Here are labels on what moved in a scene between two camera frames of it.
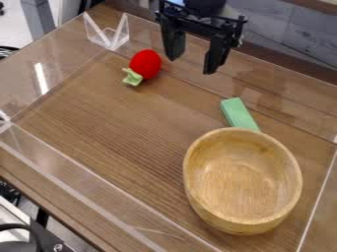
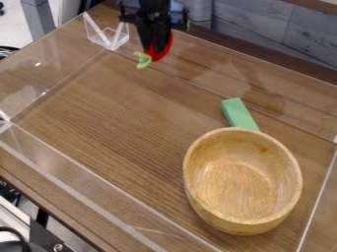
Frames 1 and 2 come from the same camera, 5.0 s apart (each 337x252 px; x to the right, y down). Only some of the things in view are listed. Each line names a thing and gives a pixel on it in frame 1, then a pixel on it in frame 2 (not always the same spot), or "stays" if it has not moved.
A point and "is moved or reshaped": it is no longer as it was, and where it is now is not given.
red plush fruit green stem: [145, 65] is moved or reshaped
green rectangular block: [237, 114] stays
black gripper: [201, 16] -> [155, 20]
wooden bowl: [243, 180] stays
